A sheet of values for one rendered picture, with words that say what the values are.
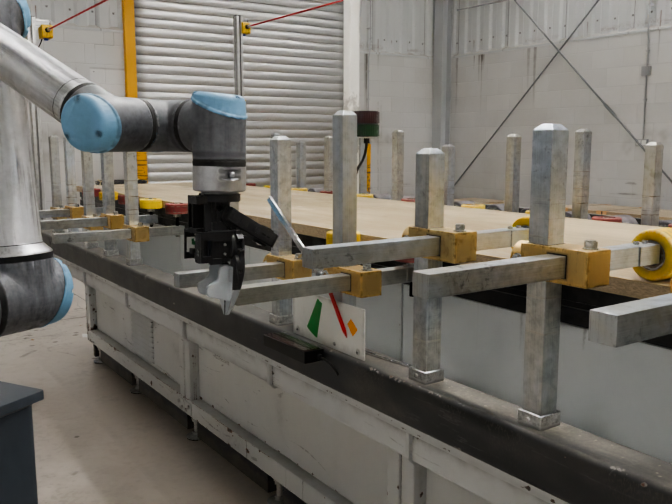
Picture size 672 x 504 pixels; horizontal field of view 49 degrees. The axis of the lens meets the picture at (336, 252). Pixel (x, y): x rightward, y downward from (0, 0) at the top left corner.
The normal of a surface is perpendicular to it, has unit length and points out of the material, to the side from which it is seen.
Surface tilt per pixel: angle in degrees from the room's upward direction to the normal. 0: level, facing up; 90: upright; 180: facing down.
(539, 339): 90
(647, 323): 90
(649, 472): 0
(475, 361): 90
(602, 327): 90
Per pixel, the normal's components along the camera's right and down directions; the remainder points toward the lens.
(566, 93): -0.83, 0.08
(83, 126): -0.47, 0.16
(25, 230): 0.80, 0.00
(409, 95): 0.56, 0.12
